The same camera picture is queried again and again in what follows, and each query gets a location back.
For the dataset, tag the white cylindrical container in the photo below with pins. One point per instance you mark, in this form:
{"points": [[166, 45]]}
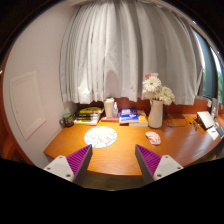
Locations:
{"points": [[108, 106]]}

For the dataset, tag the white paper card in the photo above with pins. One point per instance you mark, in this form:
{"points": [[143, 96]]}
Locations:
{"points": [[213, 133]]}

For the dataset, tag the red flat book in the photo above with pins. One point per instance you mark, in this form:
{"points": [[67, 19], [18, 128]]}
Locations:
{"points": [[109, 119]]}

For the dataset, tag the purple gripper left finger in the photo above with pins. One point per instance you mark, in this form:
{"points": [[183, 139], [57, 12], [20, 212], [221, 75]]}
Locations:
{"points": [[73, 167]]}

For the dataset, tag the pink computer mouse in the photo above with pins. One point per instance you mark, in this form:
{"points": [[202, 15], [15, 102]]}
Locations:
{"points": [[153, 138]]}

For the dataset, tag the silver laptop on stand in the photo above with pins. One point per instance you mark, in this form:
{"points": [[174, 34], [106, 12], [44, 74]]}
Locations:
{"points": [[205, 119]]}

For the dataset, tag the yellow book under blue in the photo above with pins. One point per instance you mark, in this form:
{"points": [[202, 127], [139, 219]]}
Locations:
{"points": [[143, 122]]}

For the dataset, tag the white and pink flowers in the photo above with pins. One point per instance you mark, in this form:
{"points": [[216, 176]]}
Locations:
{"points": [[154, 90]]}

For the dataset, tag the white ceramic vase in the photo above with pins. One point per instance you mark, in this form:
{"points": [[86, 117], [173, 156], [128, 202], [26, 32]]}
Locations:
{"points": [[156, 114]]}

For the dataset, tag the white pleated curtain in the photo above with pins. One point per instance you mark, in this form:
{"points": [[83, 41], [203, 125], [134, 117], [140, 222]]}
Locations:
{"points": [[110, 45]]}

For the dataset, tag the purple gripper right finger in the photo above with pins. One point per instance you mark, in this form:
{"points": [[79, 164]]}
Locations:
{"points": [[153, 166]]}

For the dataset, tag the stack of dark books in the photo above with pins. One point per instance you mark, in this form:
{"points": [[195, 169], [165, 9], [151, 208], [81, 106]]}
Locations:
{"points": [[86, 119]]}

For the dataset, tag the yellow top book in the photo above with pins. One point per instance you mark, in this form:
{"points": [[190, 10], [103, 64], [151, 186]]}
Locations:
{"points": [[90, 110]]}

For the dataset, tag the dark green mug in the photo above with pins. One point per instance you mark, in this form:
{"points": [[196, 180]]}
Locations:
{"points": [[67, 120]]}

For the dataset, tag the small clear bottle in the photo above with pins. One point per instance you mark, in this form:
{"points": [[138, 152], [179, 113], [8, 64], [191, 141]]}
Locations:
{"points": [[115, 110]]}

